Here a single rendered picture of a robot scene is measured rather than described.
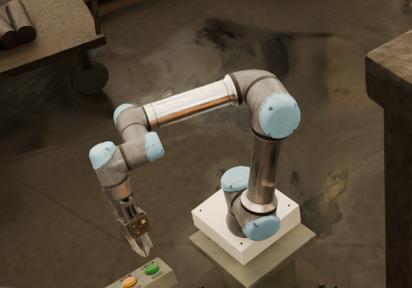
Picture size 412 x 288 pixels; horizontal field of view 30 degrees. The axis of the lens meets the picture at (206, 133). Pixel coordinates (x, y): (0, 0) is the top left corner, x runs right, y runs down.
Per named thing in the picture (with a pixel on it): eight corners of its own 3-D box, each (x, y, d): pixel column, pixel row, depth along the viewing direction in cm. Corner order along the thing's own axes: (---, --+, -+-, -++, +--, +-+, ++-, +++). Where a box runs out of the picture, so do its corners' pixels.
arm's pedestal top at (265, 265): (189, 244, 275) (187, 237, 272) (255, 197, 288) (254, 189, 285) (248, 295, 254) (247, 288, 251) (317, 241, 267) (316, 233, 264)
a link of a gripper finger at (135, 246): (143, 267, 217) (130, 240, 213) (135, 260, 222) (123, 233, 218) (152, 261, 218) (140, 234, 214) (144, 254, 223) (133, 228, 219)
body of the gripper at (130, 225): (130, 243, 212) (114, 206, 207) (120, 233, 219) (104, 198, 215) (154, 230, 214) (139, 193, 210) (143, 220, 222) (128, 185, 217)
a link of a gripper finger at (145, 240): (152, 261, 218) (140, 234, 214) (144, 254, 223) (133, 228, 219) (162, 256, 219) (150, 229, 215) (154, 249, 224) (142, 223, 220)
